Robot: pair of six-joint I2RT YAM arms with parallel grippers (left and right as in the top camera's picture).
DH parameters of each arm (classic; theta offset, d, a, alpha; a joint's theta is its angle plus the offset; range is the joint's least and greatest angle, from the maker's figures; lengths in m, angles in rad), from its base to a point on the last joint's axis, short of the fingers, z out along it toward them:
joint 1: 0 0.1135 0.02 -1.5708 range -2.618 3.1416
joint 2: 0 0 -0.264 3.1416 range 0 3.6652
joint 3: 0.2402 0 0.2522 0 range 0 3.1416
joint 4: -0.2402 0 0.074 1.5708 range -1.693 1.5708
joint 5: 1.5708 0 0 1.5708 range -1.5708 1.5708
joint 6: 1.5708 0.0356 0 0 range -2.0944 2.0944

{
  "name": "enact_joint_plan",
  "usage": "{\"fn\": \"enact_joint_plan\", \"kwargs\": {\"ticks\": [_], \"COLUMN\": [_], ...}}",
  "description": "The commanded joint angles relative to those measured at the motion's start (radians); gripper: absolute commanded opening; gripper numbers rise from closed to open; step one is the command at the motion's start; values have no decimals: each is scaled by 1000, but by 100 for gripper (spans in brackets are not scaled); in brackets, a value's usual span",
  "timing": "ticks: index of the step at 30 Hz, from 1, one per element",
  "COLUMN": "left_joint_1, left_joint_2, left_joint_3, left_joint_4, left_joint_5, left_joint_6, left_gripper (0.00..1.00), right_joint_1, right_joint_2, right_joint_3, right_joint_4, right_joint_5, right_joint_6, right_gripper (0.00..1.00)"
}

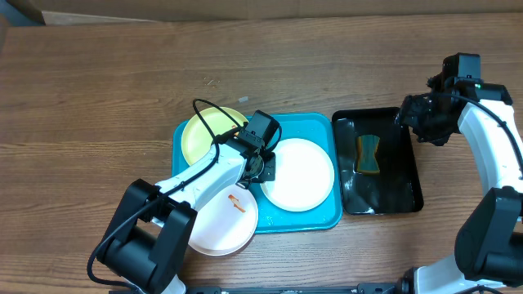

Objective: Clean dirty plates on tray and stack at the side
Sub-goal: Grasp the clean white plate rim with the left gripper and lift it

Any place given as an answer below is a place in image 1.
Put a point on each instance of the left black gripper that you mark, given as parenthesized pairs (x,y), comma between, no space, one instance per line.
(270,169)

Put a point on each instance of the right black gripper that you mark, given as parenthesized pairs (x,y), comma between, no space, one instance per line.
(414,118)

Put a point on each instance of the yellow plate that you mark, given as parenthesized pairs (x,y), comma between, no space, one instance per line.
(196,141)

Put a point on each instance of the green yellow sponge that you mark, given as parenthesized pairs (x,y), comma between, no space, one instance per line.
(367,147)

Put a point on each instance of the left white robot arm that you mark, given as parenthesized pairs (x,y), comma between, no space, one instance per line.
(144,245)

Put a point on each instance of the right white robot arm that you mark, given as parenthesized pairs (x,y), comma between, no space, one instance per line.
(487,251)

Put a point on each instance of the black water tray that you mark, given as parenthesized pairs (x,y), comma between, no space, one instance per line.
(396,189)

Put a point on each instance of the white plate with stain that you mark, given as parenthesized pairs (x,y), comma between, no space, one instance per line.
(226,223)

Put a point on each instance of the small paper scrap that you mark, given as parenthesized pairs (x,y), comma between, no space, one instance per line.
(243,99)

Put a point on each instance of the brown cardboard panel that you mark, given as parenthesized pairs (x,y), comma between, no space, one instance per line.
(84,11)

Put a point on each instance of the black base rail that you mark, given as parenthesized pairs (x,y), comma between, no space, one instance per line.
(362,288)

